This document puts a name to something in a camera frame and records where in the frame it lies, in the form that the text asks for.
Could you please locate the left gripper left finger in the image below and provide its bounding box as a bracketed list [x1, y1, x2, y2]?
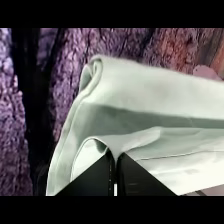
[55, 147, 116, 197]

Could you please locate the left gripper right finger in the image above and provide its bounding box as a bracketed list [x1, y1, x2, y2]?
[116, 152, 178, 197]

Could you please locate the pale green shirt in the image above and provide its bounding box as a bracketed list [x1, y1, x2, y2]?
[45, 54, 224, 197]

